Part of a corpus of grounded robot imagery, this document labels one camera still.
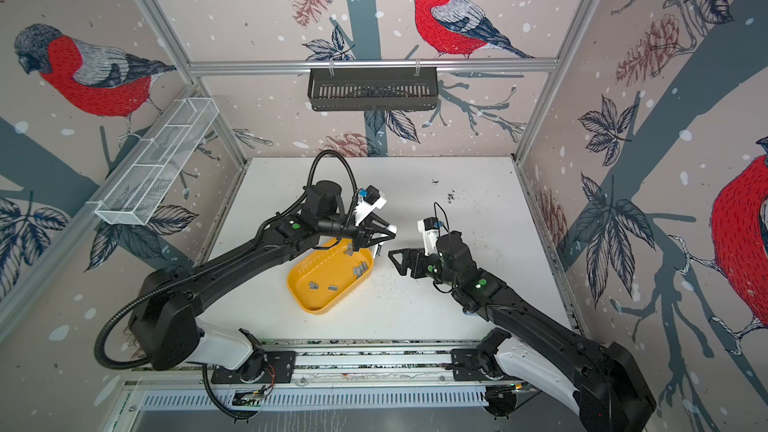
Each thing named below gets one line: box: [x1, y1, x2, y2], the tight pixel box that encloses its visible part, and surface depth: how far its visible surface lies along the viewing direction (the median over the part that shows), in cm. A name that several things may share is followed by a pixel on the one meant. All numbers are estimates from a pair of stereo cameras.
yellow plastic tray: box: [286, 239, 374, 315], surface depth 90 cm
